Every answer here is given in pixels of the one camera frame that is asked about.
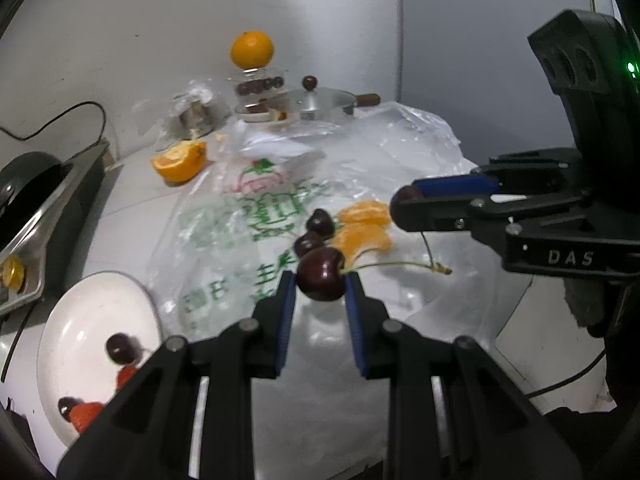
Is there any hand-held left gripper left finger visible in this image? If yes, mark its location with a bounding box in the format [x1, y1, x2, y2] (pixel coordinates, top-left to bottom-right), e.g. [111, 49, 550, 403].
[56, 270, 298, 480]

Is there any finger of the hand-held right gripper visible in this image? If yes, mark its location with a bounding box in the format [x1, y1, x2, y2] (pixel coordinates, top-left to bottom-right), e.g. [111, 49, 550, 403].
[391, 187, 596, 241]
[412, 147, 583, 200]

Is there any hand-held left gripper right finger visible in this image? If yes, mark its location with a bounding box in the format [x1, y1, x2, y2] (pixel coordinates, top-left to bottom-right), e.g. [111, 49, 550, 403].
[344, 271, 583, 480]

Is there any orange segment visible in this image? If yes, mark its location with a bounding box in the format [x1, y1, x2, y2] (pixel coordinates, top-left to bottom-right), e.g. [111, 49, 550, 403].
[339, 199, 392, 226]
[331, 223, 394, 268]

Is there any clear printed plastic bag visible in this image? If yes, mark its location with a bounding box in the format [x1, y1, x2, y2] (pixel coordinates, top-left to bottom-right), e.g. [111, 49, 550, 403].
[147, 101, 496, 478]

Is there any white plate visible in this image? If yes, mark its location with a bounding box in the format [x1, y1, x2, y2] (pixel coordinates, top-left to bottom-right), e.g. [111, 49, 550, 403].
[36, 271, 163, 448]

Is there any grey door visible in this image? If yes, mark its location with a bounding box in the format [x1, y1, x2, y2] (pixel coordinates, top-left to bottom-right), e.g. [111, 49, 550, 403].
[397, 0, 626, 176]

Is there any steel saucepan with lid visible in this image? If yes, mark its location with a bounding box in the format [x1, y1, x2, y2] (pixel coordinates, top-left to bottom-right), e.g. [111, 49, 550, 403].
[267, 75, 382, 123]

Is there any half peeled orange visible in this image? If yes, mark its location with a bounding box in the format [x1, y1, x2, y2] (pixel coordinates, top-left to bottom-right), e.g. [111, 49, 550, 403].
[150, 141, 207, 184]

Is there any glass dish of dates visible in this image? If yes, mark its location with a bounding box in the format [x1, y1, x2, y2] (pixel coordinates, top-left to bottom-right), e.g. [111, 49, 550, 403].
[234, 67, 286, 121]

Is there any steel cup in plastic bag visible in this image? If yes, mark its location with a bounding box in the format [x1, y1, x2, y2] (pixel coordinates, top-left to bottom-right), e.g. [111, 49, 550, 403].
[132, 77, 231, 141]

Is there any whole orange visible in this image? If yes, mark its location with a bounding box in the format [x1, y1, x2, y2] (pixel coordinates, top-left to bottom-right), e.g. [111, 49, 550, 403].
[230, 31, 275, 71]

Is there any steel induction cooker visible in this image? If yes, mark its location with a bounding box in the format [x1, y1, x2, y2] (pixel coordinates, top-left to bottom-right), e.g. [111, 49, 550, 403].
[0, 140, 112, 316]

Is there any black chopstick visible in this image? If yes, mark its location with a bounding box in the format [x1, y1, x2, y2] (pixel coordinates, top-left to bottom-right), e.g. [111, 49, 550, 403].
[0, 310, 31, 385]

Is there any dark grey wok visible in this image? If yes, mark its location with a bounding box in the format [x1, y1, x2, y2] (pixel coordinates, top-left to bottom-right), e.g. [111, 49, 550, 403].
[0, 151, 65, 211]

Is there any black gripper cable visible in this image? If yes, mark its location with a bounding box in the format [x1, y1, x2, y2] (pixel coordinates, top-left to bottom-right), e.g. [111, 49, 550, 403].
[525, 350, 608, 398]

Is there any black cooker power cable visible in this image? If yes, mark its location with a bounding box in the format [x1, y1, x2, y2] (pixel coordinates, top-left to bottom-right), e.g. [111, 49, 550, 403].
[0, 101, 107, 153]

